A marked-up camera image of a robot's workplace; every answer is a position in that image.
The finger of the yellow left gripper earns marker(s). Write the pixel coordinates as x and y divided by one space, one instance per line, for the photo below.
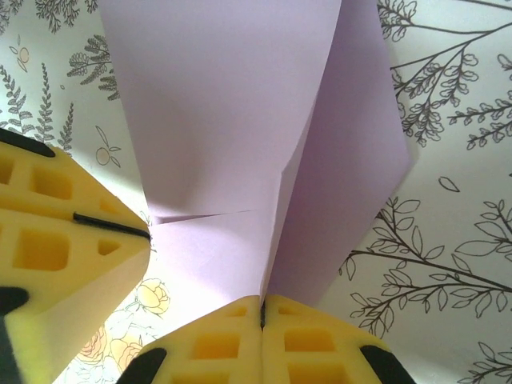
88 200
80 280

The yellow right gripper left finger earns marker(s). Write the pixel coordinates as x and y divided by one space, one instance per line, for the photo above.
224 360

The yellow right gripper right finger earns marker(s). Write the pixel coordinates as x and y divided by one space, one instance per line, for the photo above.
312 360

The lilac square paper sheet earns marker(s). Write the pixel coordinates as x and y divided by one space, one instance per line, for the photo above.
224 120

